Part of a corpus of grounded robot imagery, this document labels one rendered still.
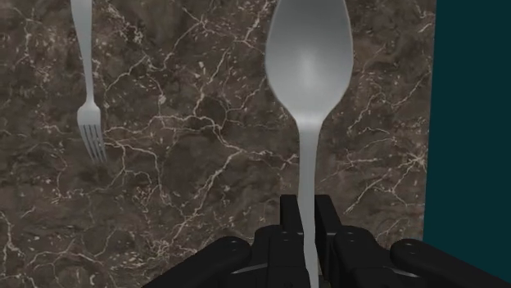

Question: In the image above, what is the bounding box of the silver spoon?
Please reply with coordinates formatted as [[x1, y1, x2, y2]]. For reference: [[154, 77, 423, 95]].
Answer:
[[265, 0, 355, 288]]

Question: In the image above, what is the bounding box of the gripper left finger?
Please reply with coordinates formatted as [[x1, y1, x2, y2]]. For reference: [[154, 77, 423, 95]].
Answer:
[[142, 194, 311, 288]]

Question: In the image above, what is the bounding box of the silver fork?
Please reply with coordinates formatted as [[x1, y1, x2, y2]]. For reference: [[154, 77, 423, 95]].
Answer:
[[70, 0, 109, 164]]

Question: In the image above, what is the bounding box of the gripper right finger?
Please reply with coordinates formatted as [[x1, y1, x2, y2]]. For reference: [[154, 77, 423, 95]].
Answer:
[[314, 195, 511, 288]]

